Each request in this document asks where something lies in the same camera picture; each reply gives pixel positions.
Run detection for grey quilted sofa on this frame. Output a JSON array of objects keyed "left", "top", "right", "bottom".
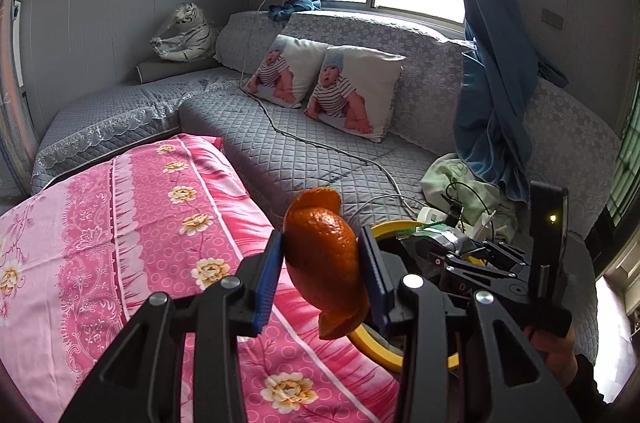
[{"left": 31, "top": 10, "right": 621, "bottom": 354}]

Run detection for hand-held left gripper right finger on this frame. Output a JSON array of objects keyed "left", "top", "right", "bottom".
[{"left": 357, "top": 225, "right": 583, "bottom": 423}]

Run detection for orange peel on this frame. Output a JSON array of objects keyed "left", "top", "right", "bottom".
[{"left": 283, "top": 187, "right": 371, "bottom": 340}]

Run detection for pale green cloth bag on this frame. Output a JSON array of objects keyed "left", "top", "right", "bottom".
[{"left": 420, "top": 153, "right": 518, "bottom": 244}]

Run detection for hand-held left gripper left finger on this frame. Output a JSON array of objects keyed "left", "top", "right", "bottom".
[{"left": 59, "top": 228, "right": 286, "bottom": 423}]

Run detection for black cable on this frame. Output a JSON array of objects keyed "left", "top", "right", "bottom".
[{"left": 445, "top": 180, "right": 501, "bottom": 234}]

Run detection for baby print cushion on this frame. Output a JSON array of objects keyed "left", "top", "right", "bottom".
[
  {"left": 245, "top": 35, "right": 333, "bottom": 108},
  {"left": 305, "top": 45, "right": 406, "bottom": 142}
]

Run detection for white power strip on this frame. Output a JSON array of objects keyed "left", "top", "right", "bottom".
[{"left": 417, "top": 207, "right": 451, "bottom": 226}]

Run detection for person's right forearm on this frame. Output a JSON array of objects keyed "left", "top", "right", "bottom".
[{"left": 562, "top": 353, "right": 613, "bottom": 406}]

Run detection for pink floral tablecloth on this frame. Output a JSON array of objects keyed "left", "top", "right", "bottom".
[{"left": 0, "top": 133, "right": 401, "bottom": 423}]

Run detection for long blue curtain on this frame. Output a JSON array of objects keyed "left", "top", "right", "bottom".
[{"left": 445, "top": 0, "right": 571, "bottom": 204}]

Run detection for person's right hand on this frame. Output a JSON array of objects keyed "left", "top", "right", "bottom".
[{"left": 522, "top": 325, "right": 578, "bottom": 391}]

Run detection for barred side window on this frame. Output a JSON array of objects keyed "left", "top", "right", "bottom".
[{"left": 607, "top": 103, "right": 640, "bottom": 229}]

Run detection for white cable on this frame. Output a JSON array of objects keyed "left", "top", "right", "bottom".
[{"left": 239, "top": 0, "right": 426, "bottom": 224}]

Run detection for grey bolster pillow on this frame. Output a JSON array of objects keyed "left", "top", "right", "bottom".
[{"left": 136, "top": 58, "right": 221, "bottom": 84}]

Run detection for black power adapter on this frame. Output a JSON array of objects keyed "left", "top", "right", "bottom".
[{"left": 442, "top": 200, "right": 463, "bottom": 226}]

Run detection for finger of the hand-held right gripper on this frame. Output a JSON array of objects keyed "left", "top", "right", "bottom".
[
  {"left": 442, "top": 239, "right": 532, "bottom": 279},
  {"left": 400, "top": 237, "right": 451, "bottom": 278}
]

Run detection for striped sheet covered wardrobe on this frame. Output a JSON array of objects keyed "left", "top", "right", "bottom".
[{"left": 0, "top": 0, "right": 41, "bottom": 198}]

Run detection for yellow round trash bin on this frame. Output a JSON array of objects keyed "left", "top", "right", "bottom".
[{"left": 350, "top": 219, "right": 461, "bottom": 374}]

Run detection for white tiger plush toy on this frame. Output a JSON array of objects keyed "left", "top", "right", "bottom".
[{"left": 150, "top": 3, "right": 221, "bottom": 64}]

